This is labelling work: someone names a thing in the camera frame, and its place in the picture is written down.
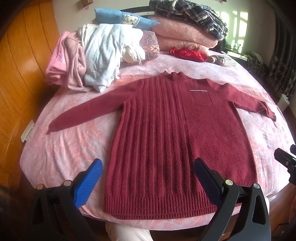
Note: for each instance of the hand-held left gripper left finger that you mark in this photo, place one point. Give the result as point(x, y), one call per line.
point(89, 183)

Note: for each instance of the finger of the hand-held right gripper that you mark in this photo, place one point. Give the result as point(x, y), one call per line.
point(284, 158)

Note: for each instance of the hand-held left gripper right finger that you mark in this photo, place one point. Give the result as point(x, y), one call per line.
point(205, 183)

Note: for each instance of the dark red knitted sweater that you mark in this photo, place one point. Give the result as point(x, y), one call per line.
point(175, 139)

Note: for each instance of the pink patterned blanket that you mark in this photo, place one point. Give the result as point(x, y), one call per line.
point(69, 143)

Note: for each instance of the person's white trouser leg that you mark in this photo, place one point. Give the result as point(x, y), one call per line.
point(127, 233)

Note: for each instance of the dark patterned curtain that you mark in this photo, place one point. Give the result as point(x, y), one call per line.
point(279, 55)

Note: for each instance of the pink garment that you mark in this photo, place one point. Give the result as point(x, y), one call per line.
point(67, 64)

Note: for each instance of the light blue ribbed garment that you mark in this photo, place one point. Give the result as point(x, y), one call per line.
point(104, 58)

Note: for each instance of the red patterned cloth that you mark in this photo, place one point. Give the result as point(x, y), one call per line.
point(187, 53)

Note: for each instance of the orange wooden wardrobe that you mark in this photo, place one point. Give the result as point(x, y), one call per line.
point(20, 69)

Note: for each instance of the cream white garment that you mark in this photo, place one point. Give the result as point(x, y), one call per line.
point(133, 52)

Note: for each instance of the purple ornate patterned pillow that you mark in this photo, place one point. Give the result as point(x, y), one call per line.
point(151, 45)

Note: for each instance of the folded pink fluffy blanket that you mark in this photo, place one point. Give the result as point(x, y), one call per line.
point(182, 34)

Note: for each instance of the blue pillow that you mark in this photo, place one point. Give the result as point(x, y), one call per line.
point(122, 18)

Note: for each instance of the dark plaid garment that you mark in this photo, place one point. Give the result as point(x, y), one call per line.
point(196, 14)

